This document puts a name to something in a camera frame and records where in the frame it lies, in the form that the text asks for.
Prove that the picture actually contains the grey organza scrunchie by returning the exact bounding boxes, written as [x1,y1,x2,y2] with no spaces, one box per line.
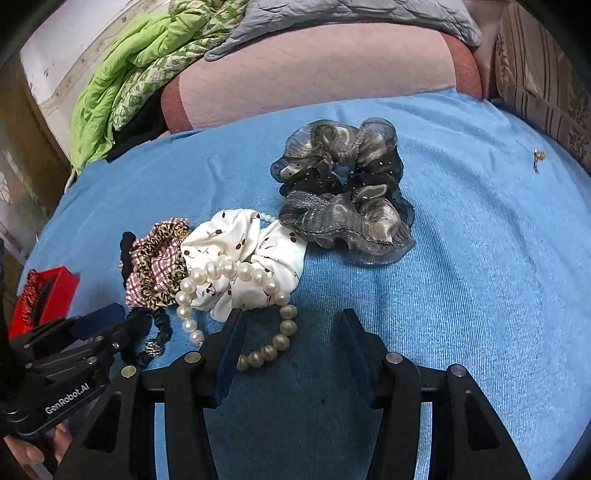
[270,119,416,267]

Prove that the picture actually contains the green floral cloth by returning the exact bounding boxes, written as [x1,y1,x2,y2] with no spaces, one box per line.
[111,0,250,132]

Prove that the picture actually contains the bright green quilt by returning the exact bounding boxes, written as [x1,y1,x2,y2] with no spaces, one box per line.
[71,9,208,174]

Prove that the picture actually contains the person's left hand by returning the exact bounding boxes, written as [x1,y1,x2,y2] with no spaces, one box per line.
[0,422,72,480]

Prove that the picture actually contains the large pearl bracelet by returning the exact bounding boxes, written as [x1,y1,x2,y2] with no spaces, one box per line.
[175,259,298,372]

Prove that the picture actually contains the red jewelry box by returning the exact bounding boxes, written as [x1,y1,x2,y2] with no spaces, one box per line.
[9,265,80,340]

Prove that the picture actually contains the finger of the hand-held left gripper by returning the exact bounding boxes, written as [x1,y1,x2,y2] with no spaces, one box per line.
[69,318,153,370]
[9,304,124,358]

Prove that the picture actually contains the white cherry print scrunchie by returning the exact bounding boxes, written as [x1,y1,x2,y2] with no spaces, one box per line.
[180,209,308,322]

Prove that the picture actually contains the pink cushion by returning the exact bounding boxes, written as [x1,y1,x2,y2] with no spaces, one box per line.
[161,30,483,136]

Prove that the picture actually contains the grey quilt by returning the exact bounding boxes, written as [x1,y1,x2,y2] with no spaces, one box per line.
[204,0,483,63]

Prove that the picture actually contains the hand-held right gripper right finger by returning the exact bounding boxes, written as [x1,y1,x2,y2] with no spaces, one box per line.
[341,308,533,480]

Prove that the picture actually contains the red plaid scrunchie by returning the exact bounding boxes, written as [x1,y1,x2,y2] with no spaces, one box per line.
[119,222,185,308]

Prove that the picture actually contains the black scrunchie with charm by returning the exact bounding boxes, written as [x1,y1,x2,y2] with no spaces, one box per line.
[121,305,174,370]

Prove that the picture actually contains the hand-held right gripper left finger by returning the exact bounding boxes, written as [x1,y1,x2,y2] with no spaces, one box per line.
[55,307,245,480]

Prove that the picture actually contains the blue towel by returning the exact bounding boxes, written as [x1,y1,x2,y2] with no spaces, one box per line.
[16,88,591,480]

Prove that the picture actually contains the leopard print scrunchie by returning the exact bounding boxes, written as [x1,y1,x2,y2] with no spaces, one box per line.
[134,217,192,309]

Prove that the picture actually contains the striped beige pillow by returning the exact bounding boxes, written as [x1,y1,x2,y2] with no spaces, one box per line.
[494,2,591,174]

